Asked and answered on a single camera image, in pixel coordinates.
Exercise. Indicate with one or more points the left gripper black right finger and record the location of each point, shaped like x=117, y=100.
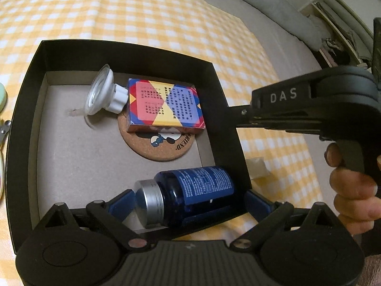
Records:
x=271, y=217

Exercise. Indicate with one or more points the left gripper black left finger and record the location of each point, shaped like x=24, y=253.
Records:
x=109, y=217

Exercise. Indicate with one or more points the black cardboard box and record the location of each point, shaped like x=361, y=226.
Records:
x=57, y=153

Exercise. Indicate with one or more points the blue bottle silver cap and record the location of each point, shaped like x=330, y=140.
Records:
x=177, y=197

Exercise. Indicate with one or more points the mint green tape measure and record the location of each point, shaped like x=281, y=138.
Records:
x=3, y=94

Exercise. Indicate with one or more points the white orange scissors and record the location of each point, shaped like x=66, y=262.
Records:
x=4, y=129

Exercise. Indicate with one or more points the right hand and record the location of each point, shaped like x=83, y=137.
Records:
x=355, y=200

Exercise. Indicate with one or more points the yellow white checkered cloth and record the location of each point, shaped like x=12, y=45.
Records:
x=246, y=47

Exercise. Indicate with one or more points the white wardrobe shelving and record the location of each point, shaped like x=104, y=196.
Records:
x=346, y=39

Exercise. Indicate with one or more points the grey duvet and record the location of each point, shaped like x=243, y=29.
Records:
x=284, y=14

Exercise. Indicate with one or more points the round cork coaster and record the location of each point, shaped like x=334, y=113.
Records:
x=155, y=146

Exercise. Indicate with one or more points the clear suction cup white knob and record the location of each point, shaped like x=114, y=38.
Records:
x=105, y=94

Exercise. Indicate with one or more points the colourful card box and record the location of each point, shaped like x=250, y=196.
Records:
x=155, y=106

